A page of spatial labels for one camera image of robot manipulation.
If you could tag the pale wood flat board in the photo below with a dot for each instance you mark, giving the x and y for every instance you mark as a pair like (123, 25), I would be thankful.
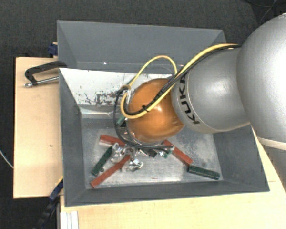
(35, 128)

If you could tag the dark green flat block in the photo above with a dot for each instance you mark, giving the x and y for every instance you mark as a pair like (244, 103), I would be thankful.
(102, 161)
(203, 172)

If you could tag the red-brown flat block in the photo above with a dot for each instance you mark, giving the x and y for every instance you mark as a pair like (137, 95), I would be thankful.
(107, 139)
(182, 155)
(107, 173)

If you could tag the grey metal bin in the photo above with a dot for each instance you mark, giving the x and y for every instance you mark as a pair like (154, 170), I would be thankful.
(143, 46)

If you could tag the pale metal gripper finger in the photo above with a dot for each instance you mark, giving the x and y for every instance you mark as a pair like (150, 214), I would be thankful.
(135, 163)
(117, 153)

